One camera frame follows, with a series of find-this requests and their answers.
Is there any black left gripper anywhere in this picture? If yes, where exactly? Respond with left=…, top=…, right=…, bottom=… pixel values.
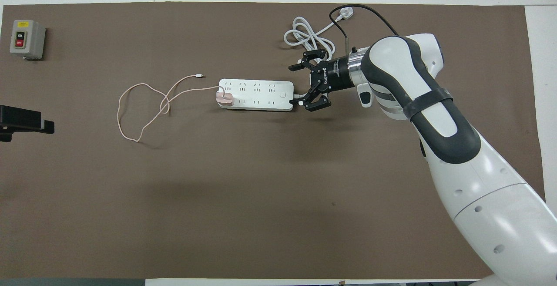
left=0, top=105, right=55, bottom=142

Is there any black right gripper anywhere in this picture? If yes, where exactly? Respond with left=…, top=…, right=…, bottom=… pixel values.
left=289, top=49, right=355, bottom=113

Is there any white power strip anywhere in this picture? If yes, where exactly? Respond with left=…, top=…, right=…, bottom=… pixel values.
left=218, top=78, right=295, bottom=111

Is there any pink charging cable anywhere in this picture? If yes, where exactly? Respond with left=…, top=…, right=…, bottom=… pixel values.
left=117, top=74, right=225, bottom=142

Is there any brown table mat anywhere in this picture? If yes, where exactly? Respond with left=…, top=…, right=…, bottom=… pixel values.
left=0, top=1, right=545, bottom=279

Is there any white power cord with plug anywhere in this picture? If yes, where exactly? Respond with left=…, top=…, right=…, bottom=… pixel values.
left=284, top=7, right=354, bottom=100

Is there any grey on-off switch box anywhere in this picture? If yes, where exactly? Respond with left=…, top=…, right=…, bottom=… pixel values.
left=10, top=20, right=46, bottom=60

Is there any black right arm strap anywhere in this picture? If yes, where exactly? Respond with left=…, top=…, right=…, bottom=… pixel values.
left=403, top=87, right=454, bottom=119

